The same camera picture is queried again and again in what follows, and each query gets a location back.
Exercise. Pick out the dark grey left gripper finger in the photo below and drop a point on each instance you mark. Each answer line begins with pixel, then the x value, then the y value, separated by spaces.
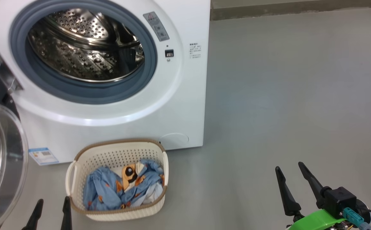
pixel 33 220
pixel 66 217

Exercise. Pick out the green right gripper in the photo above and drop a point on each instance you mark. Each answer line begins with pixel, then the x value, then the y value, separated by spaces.
pixel 316 222

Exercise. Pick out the blue printed clothes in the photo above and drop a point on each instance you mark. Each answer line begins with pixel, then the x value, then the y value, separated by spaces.
pixel 102 188

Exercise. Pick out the black-rimmed glass washer door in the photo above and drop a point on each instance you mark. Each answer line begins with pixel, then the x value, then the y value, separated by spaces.
pixel 0 159

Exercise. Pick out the cream perforated laundry basket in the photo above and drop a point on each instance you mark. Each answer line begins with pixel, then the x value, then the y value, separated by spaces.
pixel 115 155

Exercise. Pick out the grey rubber door gasket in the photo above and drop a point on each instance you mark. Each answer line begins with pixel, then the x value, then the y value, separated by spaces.
pixel 76 91

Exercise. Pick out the metal door hinge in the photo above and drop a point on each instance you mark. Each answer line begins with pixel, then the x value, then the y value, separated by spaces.
pixel 3 70

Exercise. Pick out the white front-load washing machine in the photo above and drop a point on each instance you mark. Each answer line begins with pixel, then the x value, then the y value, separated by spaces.
pixel 179 95

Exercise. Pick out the black door latch socket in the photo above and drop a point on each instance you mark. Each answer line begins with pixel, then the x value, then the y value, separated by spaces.
pixel 169 53

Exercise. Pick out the blue energy label sticker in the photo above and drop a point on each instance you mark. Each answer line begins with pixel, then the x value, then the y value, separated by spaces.
pixel 43 156

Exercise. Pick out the round filter cover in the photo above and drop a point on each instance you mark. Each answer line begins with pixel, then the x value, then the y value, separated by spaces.
pixel 174 141

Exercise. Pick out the steel perforated washer drum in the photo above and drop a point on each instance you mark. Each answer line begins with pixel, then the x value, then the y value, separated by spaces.
pixel 76 54

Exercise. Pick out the grey warning sticker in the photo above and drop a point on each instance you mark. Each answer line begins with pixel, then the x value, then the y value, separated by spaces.
pixel 156 27

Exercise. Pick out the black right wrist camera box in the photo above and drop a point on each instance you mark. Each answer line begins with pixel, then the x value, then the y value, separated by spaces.
pixel 340 199

